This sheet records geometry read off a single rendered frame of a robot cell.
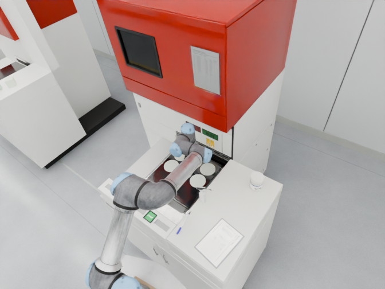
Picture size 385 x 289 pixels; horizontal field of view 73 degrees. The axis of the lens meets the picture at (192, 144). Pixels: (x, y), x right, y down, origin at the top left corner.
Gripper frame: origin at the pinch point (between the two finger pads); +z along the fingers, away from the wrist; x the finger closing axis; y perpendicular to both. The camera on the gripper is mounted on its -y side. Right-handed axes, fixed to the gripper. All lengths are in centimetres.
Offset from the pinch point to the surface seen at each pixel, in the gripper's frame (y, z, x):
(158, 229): -43.1, -4.1, 13.6
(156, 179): -7.3, 2.1, 23.1
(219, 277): -64, -5, -19
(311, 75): 131, 20, -102
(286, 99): 141, 57, -86
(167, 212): -28.9, 4.0, 12.7
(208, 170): 0.8, 2.0, -9.6
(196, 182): -9.1, 2.0, -3.1
